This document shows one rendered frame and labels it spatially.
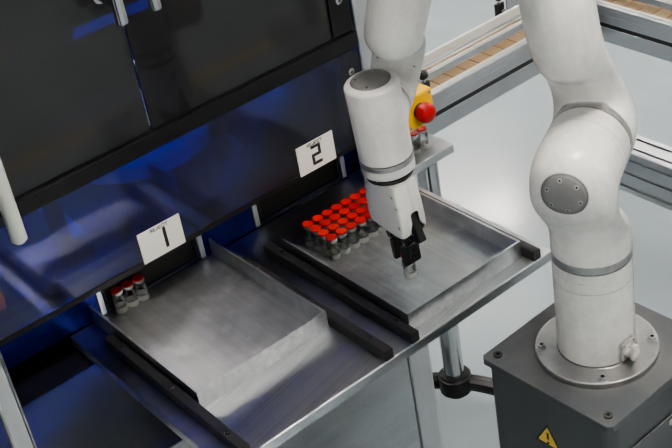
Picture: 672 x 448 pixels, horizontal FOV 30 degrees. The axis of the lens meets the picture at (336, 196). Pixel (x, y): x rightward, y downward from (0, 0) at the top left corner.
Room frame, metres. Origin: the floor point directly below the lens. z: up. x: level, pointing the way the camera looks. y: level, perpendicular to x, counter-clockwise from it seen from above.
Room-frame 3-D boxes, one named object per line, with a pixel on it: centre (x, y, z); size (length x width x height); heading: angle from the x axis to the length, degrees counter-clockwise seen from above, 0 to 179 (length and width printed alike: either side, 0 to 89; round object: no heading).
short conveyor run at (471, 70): (2.42, -0.33, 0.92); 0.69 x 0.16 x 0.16; 124
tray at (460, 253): (1.81, -0.09, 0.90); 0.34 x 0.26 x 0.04; 34
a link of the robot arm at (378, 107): (1.66, -0.09, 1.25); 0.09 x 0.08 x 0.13; 159
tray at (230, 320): (1.72, 0.25, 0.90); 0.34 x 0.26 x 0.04; 34
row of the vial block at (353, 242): (1.89, -0.04, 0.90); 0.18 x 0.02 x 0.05; 124
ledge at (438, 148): (2.19, -0.16, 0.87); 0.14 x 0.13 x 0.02; 34
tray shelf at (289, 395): (1.75, 0.07, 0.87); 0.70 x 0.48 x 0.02; 124
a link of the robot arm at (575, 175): (1.47, -0.34, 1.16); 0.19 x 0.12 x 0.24; 151
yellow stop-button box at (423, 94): (2.14, -0.17, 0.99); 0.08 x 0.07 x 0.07; 34
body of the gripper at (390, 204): (1.66, -0.09, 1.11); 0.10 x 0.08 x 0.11; 27
